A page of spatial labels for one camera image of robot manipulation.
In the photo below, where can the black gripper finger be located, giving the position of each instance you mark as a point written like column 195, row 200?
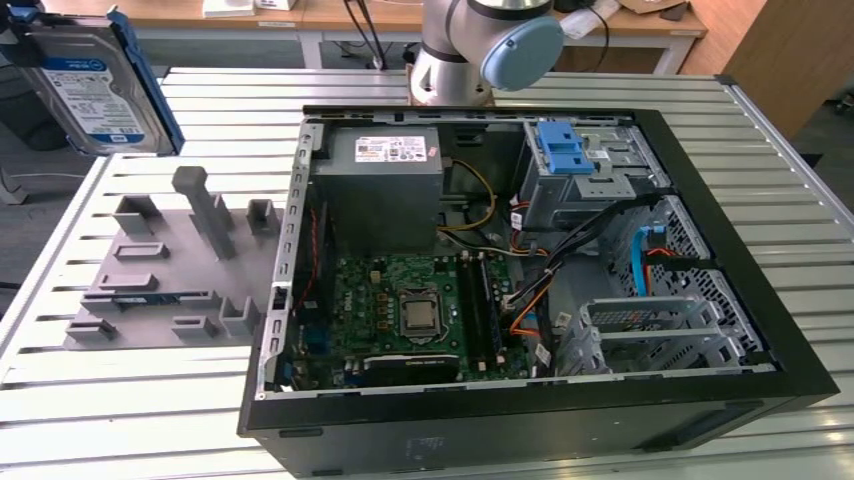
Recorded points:
column 25, row 47

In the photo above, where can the hard disk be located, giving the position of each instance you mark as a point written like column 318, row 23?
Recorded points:
column 93, row 90

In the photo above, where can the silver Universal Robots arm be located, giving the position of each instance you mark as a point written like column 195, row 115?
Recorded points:
column 454, row 30

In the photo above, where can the metal disk bay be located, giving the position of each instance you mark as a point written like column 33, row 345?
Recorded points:
column 657, row 336

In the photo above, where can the grey furniture foot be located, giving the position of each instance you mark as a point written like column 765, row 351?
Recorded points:
column 13, row 192

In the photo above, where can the small white printed box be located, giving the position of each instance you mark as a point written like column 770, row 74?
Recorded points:
column 275, row 4

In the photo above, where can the grey parts rack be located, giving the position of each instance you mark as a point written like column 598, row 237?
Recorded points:
column 180, row 280

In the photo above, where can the grey power supply unit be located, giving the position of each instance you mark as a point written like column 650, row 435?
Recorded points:
column 380, row 210

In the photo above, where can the green motherboard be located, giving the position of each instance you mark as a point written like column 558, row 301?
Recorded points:
column 363, row 300

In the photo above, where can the silver CPU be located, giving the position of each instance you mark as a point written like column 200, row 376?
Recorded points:
column 419, row 315

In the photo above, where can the blue plastic drive latch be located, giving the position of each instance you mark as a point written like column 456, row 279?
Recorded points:
column 556, row 145

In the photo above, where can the white plastic bag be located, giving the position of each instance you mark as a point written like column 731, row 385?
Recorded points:
column 590, row 17

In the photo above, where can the black RAM slot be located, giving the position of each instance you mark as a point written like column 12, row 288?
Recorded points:
column 474, row 310

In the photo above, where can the black graphics card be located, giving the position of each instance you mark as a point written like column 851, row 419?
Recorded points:
column 410, row 367

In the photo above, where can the metal optical drive cage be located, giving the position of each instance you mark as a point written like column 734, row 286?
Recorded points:
column 600, row 192

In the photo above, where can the brown cardboard piece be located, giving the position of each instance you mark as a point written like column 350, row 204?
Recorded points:
column 641, row 6

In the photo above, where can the black open PC case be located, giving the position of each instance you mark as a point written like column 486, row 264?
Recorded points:
column 467, row 435

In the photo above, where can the brown wooden cabinet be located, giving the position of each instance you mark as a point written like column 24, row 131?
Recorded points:
column 787, row 60

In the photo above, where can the wooden desk white frame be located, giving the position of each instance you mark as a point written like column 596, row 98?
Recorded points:
column 200, row 15
column 681, row 26

